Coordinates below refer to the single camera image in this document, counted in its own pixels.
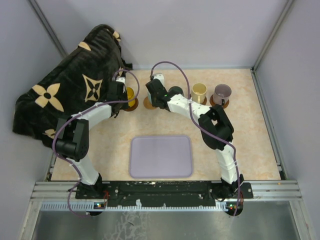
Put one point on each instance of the lavender plastic tray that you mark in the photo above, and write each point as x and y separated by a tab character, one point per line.
161	157

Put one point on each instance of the yellow ceramic mug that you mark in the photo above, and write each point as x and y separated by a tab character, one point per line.
130	97

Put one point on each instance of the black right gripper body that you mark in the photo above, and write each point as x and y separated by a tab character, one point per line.
153	101

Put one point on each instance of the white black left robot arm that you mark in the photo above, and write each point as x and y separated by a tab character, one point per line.
71	141

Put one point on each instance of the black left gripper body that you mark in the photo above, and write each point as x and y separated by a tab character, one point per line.
123	100

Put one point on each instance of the light woven rattan coaster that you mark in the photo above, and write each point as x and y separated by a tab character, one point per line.
147	104

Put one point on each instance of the purple ceramic mug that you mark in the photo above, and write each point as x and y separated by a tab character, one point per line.
221	95

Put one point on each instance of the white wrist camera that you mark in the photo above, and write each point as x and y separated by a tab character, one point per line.
121	80
160	77

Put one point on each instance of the white mug blue handle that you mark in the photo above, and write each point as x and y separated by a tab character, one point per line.
149	97

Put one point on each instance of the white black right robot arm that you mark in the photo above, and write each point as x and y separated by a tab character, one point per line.
215	127

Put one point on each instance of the grey ceramic mug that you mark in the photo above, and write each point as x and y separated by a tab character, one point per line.
177	90

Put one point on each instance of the black floral blanket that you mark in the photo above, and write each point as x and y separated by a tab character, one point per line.
78	82

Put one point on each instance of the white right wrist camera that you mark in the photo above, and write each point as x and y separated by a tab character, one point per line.
160	77

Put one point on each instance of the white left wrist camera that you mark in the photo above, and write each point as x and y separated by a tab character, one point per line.
121	80

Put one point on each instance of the cream ceramic mug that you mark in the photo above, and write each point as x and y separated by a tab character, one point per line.
199	89

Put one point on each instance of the dark wooden coaster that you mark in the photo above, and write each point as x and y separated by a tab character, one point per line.
199	100
132	107
213	103

